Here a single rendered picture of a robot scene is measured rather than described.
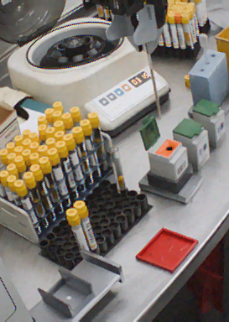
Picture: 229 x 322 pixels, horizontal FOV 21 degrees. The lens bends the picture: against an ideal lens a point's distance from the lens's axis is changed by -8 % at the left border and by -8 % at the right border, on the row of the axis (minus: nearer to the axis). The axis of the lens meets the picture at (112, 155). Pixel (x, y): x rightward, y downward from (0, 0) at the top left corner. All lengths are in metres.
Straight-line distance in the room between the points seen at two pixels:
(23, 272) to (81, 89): 0.36
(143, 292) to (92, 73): 0.43
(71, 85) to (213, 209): 0.34
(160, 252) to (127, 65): 0.40
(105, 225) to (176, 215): 0.11
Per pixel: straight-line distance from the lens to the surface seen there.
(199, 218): 0.95
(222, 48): 1.22
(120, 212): 0.95
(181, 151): 0.96
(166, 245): 0.91
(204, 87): 1.09
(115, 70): 1.14
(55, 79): 1.11
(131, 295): 0.86
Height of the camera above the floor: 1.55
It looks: 39 degrees down
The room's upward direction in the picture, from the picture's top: 12 degrees counter-clockwise
